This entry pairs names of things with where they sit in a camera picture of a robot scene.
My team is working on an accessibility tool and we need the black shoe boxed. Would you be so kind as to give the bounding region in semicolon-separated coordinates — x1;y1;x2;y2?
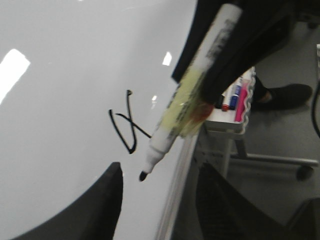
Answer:
251;77;313;111

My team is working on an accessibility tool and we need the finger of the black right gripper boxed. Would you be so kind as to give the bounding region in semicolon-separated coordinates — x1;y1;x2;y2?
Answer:
172;163;320;240

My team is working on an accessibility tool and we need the red capped marker in tray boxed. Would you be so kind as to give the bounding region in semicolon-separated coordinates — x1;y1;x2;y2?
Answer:
221;95;230;112

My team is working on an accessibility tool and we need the pink marker in tray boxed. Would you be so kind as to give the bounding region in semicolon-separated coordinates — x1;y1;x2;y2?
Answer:
234;67;255;123

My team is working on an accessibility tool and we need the blue marker in tray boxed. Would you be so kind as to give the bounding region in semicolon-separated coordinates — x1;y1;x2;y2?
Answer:
229;77;242;110

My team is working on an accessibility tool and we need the white black-tipped whiteboard marker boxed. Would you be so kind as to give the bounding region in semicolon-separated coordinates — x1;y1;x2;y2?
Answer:
139;1;243;182

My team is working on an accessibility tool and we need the white whiteboard with aluminium frame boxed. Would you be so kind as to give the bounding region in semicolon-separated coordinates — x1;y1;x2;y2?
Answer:
0;0;196;240

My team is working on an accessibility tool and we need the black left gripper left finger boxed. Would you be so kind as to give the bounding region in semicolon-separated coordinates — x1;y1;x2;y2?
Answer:
15;162;124;240

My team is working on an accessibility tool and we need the white marker tray cart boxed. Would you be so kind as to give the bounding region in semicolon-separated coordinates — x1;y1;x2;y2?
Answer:
203;67;320;178

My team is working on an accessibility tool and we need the black second-arm left gripper right finger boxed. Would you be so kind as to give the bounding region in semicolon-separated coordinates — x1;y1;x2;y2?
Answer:
171;0;298;103

